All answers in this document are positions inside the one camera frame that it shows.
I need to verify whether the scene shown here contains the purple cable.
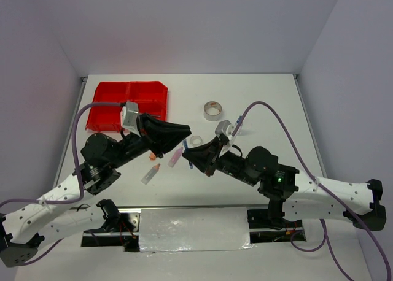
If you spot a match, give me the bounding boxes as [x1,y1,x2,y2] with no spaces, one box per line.
[0,101,126,266]
[232,101,391,281]

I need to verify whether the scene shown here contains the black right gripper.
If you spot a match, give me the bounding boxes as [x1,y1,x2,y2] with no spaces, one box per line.
[182,135,257,185]

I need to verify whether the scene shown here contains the orange highlighter cap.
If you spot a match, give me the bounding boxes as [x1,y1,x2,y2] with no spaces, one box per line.
[149,153,157,161]

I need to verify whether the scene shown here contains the blue ink pen refill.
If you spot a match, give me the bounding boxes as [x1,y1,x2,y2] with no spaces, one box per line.
[182,139,195,171]

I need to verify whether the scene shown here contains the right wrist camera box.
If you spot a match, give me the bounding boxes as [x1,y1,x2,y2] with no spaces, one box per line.
[215,120,241,156]

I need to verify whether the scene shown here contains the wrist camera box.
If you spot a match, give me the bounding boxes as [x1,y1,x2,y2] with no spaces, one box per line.
[215,120,241,156]
[120,101,140,136]

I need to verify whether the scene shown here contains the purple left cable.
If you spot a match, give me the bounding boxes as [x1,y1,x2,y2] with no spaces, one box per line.
[0,101,126,266]

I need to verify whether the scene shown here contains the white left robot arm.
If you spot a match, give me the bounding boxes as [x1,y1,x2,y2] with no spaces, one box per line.
[1,114,191,268]

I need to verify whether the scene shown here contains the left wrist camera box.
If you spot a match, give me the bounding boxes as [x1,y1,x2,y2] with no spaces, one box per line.
[120,101,140,136]

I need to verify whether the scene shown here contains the red four-compartment bin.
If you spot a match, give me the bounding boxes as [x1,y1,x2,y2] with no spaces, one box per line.
[85,81,168,133]

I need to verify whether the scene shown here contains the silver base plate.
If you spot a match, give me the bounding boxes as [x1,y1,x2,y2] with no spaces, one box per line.
[81,207,306,253]

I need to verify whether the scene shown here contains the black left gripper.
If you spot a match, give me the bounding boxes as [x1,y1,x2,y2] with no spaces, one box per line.
[111,112,192,168]

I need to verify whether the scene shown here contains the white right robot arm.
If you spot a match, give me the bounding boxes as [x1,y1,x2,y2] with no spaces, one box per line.
[182,137,387,231]

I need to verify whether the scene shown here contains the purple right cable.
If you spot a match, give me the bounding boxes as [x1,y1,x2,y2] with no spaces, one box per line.
[232,101,391,281]

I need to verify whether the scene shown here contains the pink highlighter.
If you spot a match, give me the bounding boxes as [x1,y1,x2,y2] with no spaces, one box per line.
[168,148,183,167]

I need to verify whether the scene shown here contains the large clear tape roll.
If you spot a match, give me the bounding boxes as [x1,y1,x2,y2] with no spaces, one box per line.
[203,101,222,121]

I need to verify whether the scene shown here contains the blue-capped spray bottle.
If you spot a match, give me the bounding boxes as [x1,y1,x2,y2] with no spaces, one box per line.
[235,115,243,135]

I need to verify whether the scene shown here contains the small clear tape roll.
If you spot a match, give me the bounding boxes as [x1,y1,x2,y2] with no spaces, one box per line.
[190,136,203,147]

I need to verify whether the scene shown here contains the orange-tipped clear highlighter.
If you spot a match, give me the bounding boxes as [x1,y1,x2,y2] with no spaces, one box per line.
[141,163,161,185]

